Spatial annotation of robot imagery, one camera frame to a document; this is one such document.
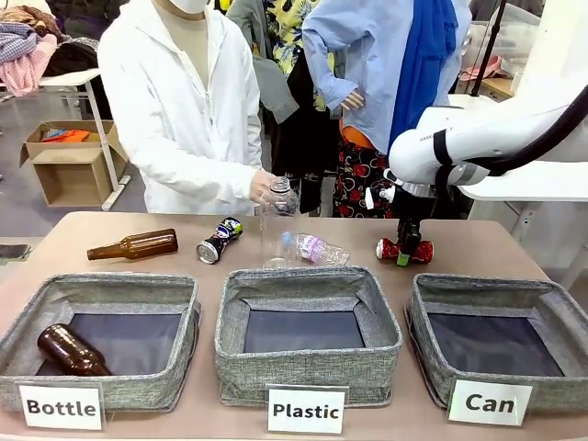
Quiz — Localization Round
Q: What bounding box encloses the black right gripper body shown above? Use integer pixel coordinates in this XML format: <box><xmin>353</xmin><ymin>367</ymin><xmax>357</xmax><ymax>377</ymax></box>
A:
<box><xmin>383</xmin><ymin>181</ymin><xmax>438</xmax><ymax>243</ymax></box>

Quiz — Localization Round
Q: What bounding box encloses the red crushed can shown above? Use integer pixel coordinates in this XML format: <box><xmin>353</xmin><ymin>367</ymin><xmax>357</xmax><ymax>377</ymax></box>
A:
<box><xmin>376</xmin><ymin>237</ymin><xmax>435</xmax><ymax>265</ymax></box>

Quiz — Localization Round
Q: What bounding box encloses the clear tall plastic bottle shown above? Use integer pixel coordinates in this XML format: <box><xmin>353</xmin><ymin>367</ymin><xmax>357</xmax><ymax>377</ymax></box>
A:
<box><xmin>259</xmin><ymin>175</ymin><xmax>301</xmax><ymax>269</ymax></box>

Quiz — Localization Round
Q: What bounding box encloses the person's left forearm white sleeve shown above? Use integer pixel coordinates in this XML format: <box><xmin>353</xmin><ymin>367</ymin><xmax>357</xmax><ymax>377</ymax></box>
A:
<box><xmin>155</xmin><ymin>105</ymin><xmax>264</xmax><ymax>190</ymax></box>

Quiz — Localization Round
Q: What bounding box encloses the grey fabric basket Can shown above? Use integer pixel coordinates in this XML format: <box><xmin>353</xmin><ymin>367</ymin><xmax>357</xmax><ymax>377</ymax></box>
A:
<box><xmin>403</xmin><ymin>272</ymin><xmax>588</xmax><ymax>413</ymax></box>

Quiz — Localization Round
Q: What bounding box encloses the grey fabric basket Plastic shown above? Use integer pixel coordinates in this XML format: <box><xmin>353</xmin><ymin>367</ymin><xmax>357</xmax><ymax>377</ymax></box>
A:
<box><xmin>213</xmin><ymin>266</ymin><xmax>403</xmax><ymax>407</ymax></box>

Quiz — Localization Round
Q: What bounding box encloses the white sign Can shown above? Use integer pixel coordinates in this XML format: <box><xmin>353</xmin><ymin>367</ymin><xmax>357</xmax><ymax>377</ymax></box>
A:
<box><xmin>447</xmin><ymin>378</ymin><xmax>534</xmax><ymax>427</ymax></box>

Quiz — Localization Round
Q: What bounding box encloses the blue black crushed can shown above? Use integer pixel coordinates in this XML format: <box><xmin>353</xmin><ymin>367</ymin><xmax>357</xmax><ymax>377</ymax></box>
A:
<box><xmin>195</xmin><ymin>216</ymin><xmax>244</xmax><ymax>265</ymax></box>

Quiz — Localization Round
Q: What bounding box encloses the grey fabric basket Bottle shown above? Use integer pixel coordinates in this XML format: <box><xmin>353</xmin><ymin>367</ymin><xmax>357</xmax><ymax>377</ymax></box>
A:
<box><xmin>0</xmin><ymin>273</ymin><xmax>202</xmax><ymax>413</ymax></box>

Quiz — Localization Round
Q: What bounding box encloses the person's left hand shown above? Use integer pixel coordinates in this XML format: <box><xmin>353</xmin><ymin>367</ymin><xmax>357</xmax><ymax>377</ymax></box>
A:
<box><xmin>249</xmin><ymin>168</ymin><xmax>279</xmax><ymax>207</ymax></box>

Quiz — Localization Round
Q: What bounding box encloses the black red floral skirt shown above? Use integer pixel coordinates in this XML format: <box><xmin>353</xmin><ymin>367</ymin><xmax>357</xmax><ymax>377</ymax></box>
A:
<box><xmin>331</xmin><ymin>135</ymin><xmax>394</xmax><ymax>219</ymax></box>

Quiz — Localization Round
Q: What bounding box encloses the crushed plastic bottle blue cap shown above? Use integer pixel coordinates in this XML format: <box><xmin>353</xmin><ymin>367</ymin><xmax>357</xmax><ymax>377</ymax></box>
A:
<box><xmin>280</xmin><ymin>231</ymin><xmax>352</xmax><ymax>267</ymax></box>

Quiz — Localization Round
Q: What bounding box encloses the mannequin in blue shirt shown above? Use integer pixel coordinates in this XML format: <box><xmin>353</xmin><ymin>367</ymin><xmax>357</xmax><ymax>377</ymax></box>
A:
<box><xmin>301</xmin><ymin>0</ymin><xmax>473</xmax><ymax>154</ymax></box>

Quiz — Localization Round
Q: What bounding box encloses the black stand pole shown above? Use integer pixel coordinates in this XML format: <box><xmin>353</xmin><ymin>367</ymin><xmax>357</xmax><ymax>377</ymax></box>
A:
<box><xmin>470</xmin><ymin>0</ymin><xmax>508</xmax><ymax>97</ymax></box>

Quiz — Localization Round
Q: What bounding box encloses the white sign Plastic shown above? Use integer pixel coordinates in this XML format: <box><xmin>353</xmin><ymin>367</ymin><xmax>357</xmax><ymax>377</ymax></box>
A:
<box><xmin>266</xmin><ymin>386</ymin><xmax>345</xmax><ymax>435</ymax></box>

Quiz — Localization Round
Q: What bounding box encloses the grey jacket on rack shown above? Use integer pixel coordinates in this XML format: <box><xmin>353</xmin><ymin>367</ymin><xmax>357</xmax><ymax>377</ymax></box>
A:
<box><xmin>225</xmin><ymin>0</ymin><xmax>300</xmax><ymax>125</ymax></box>

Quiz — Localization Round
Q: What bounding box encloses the yellow floral shirt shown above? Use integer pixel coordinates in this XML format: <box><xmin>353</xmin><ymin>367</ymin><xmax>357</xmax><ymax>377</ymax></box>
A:
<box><xmin>265</xmin><ymin>0</ymin><xmax>322</xmax><ymax>113</ymax></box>

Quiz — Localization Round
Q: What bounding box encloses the person in white coat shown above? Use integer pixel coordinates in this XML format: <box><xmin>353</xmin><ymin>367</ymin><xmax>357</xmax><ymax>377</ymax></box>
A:
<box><xmin>96</xmin><ymin>0</ymin><xmax>264</xmax><ymax>217</ymax></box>

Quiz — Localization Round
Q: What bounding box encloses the brown glass bottle long neck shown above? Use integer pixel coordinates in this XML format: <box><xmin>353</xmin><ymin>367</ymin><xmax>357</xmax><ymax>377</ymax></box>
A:
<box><xmin>86</xmin><ymin>228</ymin><xmax>179</xmax><ymax>262</ymax></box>

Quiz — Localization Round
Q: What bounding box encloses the white background table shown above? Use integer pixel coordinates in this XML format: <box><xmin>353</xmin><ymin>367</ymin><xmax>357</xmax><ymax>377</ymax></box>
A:
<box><xmin>0</xmin><ymin>67</ymin><xmax>131</xmax><ymax>211</ymax></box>

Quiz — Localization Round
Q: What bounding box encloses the open cardboard box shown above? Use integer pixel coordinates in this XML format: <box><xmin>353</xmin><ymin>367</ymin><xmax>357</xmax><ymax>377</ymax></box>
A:
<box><xmin>18</xmin><ymin>119</ymin><xmax>129</xmax><ymax>208</ymax></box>

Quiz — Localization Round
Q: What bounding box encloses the brown glass bottle stubby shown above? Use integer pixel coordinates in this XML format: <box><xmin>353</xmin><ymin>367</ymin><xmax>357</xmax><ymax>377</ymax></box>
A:
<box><xmin>37</xmin><ymin>323</ymin><xmax>113</xmax><ymax>378</ymax></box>

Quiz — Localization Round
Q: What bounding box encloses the white sign Bottle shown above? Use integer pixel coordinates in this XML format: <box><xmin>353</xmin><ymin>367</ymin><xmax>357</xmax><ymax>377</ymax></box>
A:
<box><xmin>17</xmin><ymin>383</ymin><xmax>104</xmax><ymax>432</ymax></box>

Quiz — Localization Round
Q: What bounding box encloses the pile of clothes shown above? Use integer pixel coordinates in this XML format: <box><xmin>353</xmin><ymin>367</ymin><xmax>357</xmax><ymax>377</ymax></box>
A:
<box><xmin>0</xmin><ymin>5</ymin><xmax>100</xmax><ymax>97</ymax></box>

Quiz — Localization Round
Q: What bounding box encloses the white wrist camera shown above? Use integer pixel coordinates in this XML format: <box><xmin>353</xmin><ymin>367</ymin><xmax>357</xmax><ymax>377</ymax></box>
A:
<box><xmin>364</xmin><ymin>181</ymin><xmax>397</xmax><ymax>209</ymax></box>

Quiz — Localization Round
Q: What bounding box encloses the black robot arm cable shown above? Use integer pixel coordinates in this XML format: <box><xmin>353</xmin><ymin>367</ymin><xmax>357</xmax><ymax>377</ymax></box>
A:
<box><xmin>433</xmin><ymin>85</ymin><xmax>588</xmax><ymax>187</ymax></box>

